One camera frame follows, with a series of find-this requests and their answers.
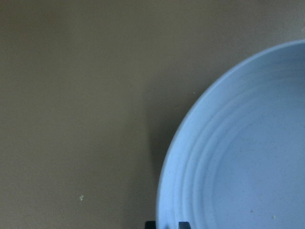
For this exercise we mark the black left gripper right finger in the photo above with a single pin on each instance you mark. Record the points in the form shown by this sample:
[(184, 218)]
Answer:
[(184, 225)]

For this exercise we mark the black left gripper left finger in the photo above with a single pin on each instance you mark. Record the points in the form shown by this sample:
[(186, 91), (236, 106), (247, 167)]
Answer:
[(149, 225)]

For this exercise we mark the blue round plate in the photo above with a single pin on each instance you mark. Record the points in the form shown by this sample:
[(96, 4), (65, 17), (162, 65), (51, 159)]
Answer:
[(237, 161)]

